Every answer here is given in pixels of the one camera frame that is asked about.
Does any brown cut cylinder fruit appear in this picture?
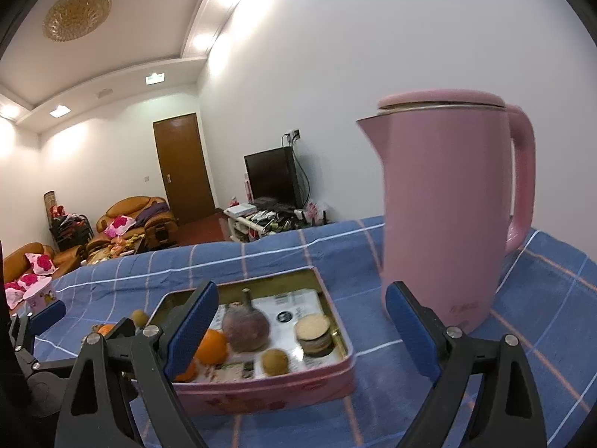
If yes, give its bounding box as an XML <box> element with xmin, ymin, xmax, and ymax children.
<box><xmin>294</xmin><ymin>314</ymin><xmax>333</xmax><ymax>357</ymax></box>

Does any large orange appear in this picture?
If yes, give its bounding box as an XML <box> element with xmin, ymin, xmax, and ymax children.
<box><xmin>174</xmin><ymin>359</ymin><xmax>199</xmax><ymax>382</ymax></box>

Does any small green-brown kiwi fruit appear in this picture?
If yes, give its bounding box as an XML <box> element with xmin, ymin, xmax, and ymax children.
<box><xmin>261</xmin><ymin>349</ymin><xmax>290</xmax><ymax>376</ymax></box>

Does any coffee table with fruits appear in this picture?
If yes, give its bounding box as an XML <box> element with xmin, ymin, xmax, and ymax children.
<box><xmin>85</xmin><ymin>235</ymin><xmax>145</xmax><ymax>265</ymax></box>

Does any pink cartoon cup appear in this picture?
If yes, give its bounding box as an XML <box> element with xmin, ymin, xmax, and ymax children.
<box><xmin>23</xmin><ymin>276</ymin><xmax>57</xmax><ymax>314</ymax></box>

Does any orange leather sofa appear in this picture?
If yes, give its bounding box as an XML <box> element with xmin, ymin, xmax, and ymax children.
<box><xmin>3</xmin><ymin>242</ymin><xmax>87</xmax><ymax>285</ymax></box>

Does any small orange on cloth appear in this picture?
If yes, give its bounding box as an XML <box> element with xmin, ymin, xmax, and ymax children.
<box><xmin>96</xmin><ymin>324</ymin><xmax>114</xmax><ymax>336</ymax></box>

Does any black cluttered rack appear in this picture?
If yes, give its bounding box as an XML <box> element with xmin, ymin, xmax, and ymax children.
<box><xmin>50</xmin><ymin>214</ymin><xmax>93</xmax><ymax>252</ymax></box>

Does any blue plaid tablecloth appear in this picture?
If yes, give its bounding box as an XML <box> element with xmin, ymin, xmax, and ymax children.
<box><xmin>27</xmin><ymin>214</ymin><xmax>597</xmax><ymax>448</ymax></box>

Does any pink floral cushion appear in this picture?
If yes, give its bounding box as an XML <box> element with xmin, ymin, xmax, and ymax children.
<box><xmin>104</xmin><ymin>215</ymin><xmax>137</xmax><ymax>239</ymax></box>

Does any purple round fruit with stem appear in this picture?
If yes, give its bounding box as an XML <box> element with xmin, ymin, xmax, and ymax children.
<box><xmin>222</xmin><ymin>288</ymin><xmax>270</xmax><ymax>353</ymax></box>

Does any orange leather armchair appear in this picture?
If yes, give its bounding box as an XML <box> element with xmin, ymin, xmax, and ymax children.
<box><xmin>86</xmin><ymin>195</ymin><xmax>178</xmax><ymax>253</ymax></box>

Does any pink rectangular tin tray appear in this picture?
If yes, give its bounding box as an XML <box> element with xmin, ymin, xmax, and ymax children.
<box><xmin>173</xmin><ymin>266</ymin><xmax>355</xmax><ymax>416</ymax></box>

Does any printed paper tray liner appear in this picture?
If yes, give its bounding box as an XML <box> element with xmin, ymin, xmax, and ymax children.
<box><xmin>194</xmin><ymin>288</ymin><xmax>347</xmax><ymax>383</ymax></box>

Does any white tv stand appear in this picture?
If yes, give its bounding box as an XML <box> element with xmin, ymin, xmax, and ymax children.
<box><xmin>224</xmin><ymin>203</ymin><xmax>330</xmax><ymax>243</ymax></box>

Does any brown wooden door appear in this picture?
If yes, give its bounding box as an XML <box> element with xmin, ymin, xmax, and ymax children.
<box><xmin>153</xmin><ymin>113</ymin><xmax>216</xmax><ymax>224</ymax></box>

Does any black television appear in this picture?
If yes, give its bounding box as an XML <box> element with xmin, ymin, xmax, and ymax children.
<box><xmin>244</xmin><ymin>147</ymin><xmax>303</xmax><ymax>208</ymax></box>

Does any pink electric kettle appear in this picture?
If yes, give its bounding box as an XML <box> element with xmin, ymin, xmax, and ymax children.
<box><xmin>358</xmin><ymin>89</ymin><xmax>535</xmax><ymax>333</ymax></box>

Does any gold ceiling lamp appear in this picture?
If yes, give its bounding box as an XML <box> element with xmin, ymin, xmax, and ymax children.
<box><xmin>43</xmin><ymin>0</ymin><xmax>111</xmax><ymax>43</ymax></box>

